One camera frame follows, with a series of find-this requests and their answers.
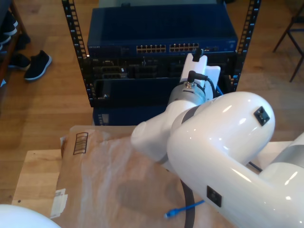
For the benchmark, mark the black rack server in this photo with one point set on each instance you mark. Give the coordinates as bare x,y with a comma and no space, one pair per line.
142,64

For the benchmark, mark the grey flat panel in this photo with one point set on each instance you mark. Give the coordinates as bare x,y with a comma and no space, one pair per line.
166,2

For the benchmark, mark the dark metal chair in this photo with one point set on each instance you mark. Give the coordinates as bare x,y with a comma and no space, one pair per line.
299,19

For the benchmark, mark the brown packing paper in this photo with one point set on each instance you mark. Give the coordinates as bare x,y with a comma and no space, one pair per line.
99,178

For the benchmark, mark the dark sneaker white sole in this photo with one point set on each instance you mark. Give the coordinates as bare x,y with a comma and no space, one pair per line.
3,39
38,65
19,61
8,23

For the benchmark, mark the black shoe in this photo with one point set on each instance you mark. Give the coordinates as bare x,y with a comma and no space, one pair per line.
23,40

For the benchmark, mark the blue network switch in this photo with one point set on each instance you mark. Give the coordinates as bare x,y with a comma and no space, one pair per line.
161,26

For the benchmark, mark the black server rack frame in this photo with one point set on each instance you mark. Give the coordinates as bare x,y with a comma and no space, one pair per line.
85,76

